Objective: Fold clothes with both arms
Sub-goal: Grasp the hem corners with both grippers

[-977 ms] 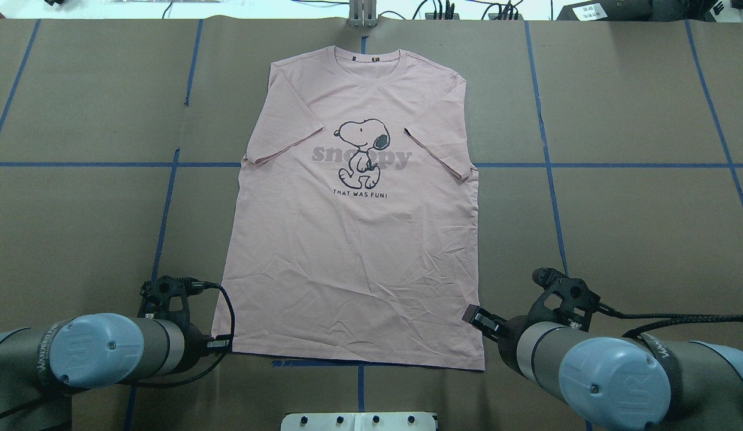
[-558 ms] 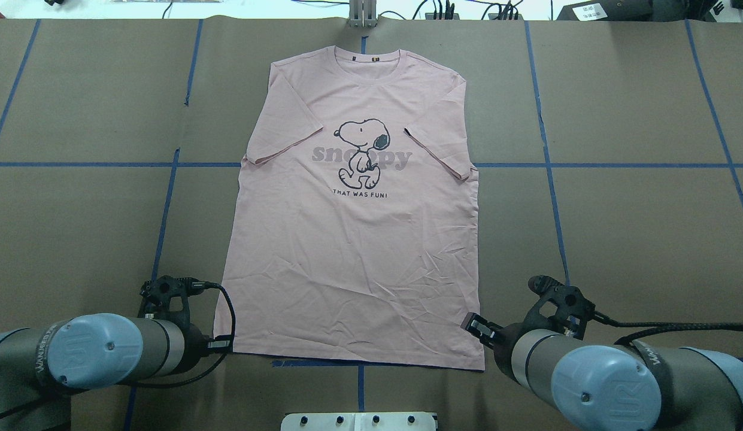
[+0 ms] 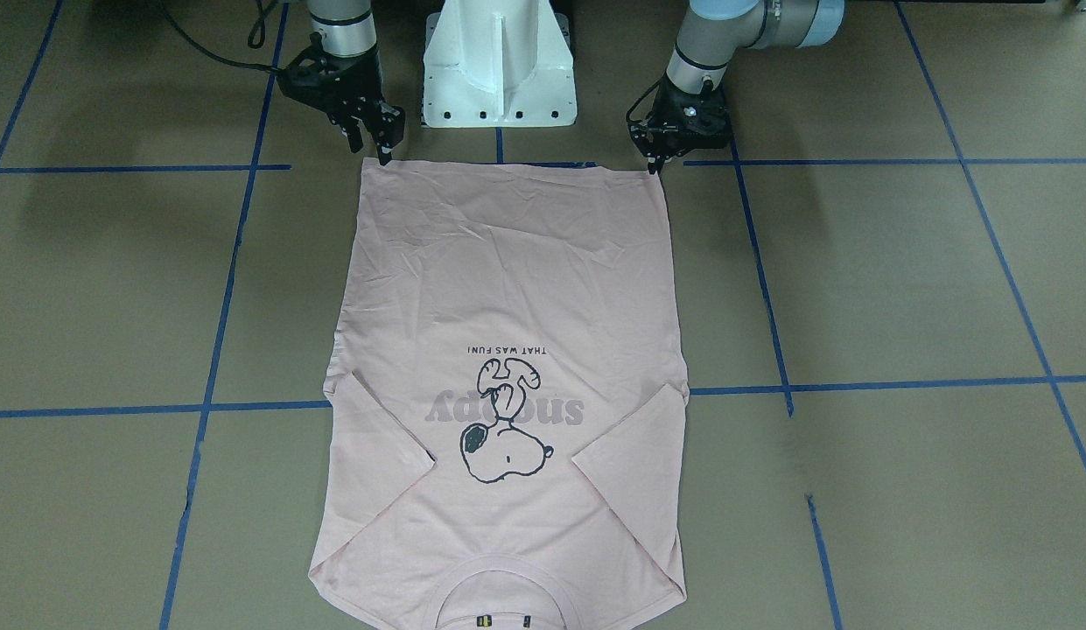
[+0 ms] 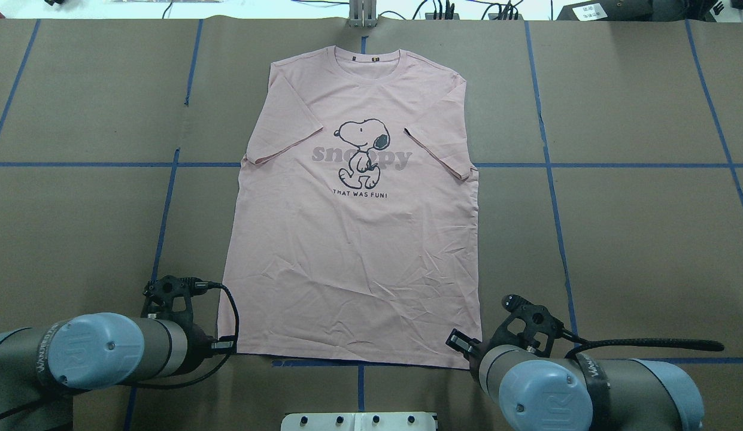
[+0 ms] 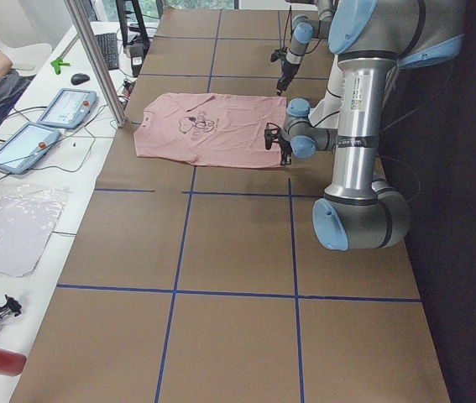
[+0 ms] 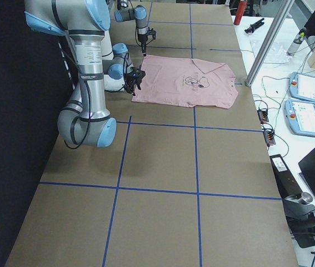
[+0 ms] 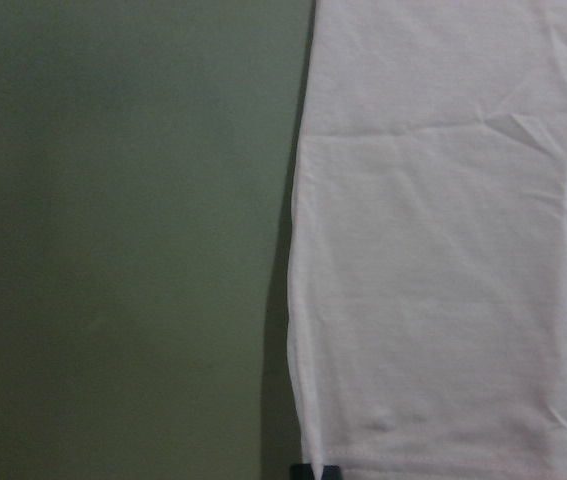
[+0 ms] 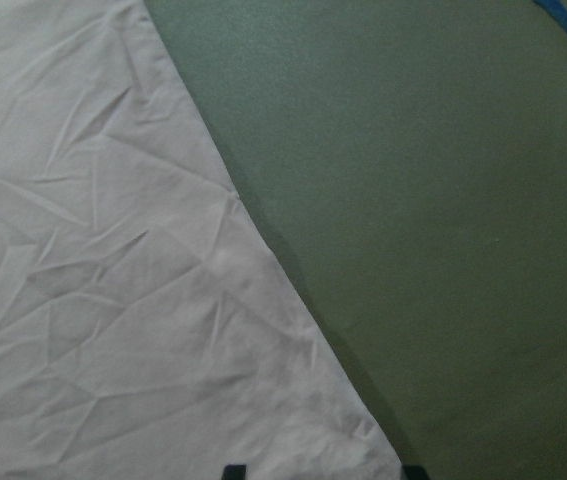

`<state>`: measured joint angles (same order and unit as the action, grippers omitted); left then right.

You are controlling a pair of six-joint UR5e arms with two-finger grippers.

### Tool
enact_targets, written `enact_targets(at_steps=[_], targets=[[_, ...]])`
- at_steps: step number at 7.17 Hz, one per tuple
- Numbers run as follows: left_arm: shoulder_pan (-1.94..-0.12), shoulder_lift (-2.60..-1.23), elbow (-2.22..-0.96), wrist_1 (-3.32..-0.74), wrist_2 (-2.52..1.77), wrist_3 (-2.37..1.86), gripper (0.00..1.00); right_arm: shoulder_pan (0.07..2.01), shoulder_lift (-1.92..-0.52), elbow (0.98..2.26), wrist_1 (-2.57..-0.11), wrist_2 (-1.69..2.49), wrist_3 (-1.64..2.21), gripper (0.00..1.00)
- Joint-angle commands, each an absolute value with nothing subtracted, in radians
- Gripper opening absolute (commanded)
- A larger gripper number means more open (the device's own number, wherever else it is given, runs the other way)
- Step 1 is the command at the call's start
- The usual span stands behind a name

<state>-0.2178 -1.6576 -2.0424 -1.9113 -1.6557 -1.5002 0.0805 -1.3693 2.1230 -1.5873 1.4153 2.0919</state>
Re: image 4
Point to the aluminium frame post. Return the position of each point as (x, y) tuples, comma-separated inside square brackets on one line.
[(362, 13)]

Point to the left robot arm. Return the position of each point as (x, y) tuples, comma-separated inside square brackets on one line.
[(43, 369)]

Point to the pink Snoopy t-shirt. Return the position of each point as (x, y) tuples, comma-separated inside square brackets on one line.
[(355, 231)]

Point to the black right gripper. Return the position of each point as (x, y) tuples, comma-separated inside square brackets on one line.
[(480, 349)]

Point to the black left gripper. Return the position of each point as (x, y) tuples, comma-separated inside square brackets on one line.
[(199, 342)]

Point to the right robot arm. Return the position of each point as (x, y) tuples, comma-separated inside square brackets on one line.
[(581, 393)]

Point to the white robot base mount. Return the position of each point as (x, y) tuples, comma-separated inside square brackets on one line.
[(401, 420)]

